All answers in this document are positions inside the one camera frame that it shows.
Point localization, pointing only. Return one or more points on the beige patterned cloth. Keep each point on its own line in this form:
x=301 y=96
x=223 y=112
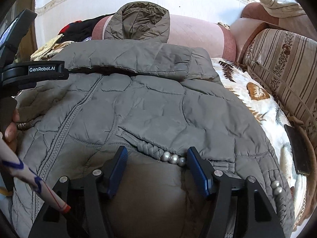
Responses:
x=224 y=25

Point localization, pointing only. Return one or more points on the person's left hand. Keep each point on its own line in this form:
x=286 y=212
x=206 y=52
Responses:
x=11 y=132

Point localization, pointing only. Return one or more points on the white printed tube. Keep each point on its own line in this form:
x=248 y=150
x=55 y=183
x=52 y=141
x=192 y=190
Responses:
x=27 y=176

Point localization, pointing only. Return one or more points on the red cloth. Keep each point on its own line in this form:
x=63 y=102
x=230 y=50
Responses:
x=66 y=28

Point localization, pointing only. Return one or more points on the striped sofa cushion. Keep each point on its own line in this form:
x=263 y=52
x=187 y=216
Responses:
x=284 y=62

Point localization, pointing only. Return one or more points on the black cloth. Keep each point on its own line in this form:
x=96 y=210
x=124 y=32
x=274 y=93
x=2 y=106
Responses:
x=81 y=29

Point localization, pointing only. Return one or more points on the black phone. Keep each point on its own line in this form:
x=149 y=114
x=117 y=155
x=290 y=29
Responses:
x=297 y=151

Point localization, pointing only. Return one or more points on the cream cloth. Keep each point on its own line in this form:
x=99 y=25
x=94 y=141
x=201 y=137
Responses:
x=277 y=5

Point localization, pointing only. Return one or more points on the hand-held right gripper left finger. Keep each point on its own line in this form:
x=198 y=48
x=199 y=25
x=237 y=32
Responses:
x=117 y=173

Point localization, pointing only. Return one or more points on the pale yellow cloth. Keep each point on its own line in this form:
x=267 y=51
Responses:
x=47 y=48

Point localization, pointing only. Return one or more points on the clear plastic wrapper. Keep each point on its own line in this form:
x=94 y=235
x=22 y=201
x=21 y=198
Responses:
x=88 y=39

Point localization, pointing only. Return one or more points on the leaf print blanket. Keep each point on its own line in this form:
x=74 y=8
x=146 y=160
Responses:
x=260 y=109

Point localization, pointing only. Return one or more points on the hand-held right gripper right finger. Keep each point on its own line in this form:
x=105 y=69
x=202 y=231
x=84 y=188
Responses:
x=198 y=173

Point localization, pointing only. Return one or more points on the wooden door with patterned glass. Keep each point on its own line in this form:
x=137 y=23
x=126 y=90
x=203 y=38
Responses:
x=28 y=43

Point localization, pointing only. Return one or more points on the grey quilted hooded jacket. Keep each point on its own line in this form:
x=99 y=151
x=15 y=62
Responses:
x=148 y=104

